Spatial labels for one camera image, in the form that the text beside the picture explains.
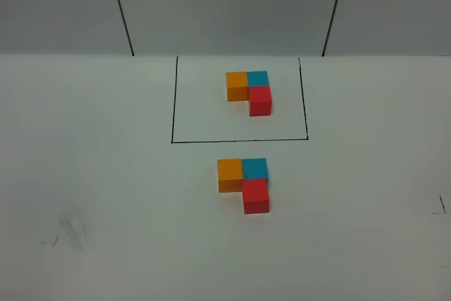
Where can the red template block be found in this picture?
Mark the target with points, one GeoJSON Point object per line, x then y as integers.
{"type": "Point", "coordinates": [260, 101]}

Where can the orange template block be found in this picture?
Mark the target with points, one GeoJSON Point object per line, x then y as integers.
{"type": "Point", "coordinates": [237, 86]}

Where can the blue template block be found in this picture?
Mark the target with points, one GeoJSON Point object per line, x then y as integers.
{"type": "Point", "coordinates": [257, 78]}

